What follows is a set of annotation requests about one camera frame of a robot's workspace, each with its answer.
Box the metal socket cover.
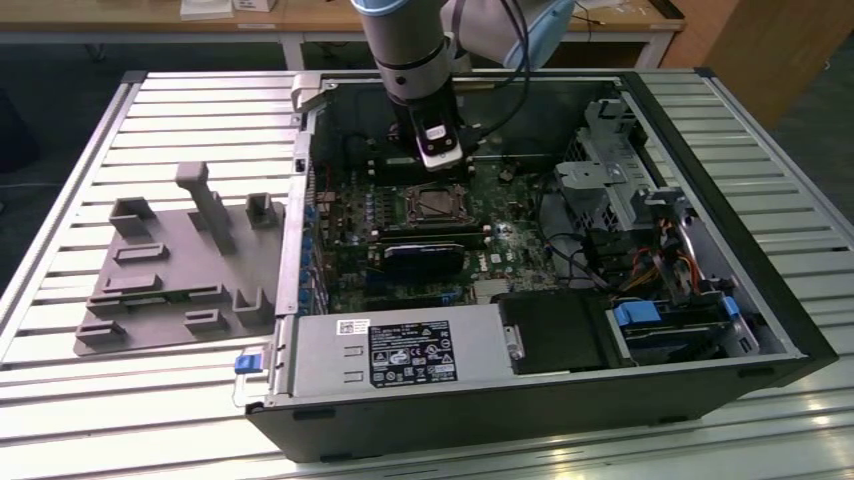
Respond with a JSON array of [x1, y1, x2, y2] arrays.
[[402, 183, 480, 225]]

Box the CPU socket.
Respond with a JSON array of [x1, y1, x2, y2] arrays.
[[398, 182, 481, 226]]

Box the black drive bay cover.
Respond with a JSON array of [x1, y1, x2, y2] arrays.
[[497, 293, 626, 376]]

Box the wooden desk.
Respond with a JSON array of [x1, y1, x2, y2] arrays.
[[0, 0, 689, 71]]

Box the green motherboard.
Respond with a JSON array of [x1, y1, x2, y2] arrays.
[[310, 162, 560, 317]]

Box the black graphics card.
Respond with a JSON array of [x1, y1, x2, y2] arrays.
[[369, 242, 468, 278]]

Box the silver drive cage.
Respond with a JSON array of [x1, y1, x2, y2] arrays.
[[552, 98, 673, 234]]

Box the silver chipset heatsink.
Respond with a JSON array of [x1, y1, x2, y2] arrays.
[[474, 278, 510, 302]]

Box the grey parts rack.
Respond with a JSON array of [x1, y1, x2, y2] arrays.
[[73, 162, 290, 357]]

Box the grey power supply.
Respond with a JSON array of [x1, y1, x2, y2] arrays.
[[265, 304, 517, 409]]

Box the blue disk carrier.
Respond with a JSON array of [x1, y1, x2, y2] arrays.
[[608, 298, 743, 364]]

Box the blue case latch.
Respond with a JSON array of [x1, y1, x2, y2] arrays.
[[233, 349, 265, 375]]

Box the wooden cabinet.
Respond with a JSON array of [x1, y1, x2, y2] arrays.
[[666, 0, 854, 132]]

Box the black PC case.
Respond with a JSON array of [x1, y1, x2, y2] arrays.
[[243, 67, 841, 464]]

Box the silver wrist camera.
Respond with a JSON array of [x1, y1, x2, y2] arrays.
[[410, 112, 468, 174]]

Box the orange yellow wire bundle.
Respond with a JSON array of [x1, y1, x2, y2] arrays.
[[626, 244, 704, 296]]

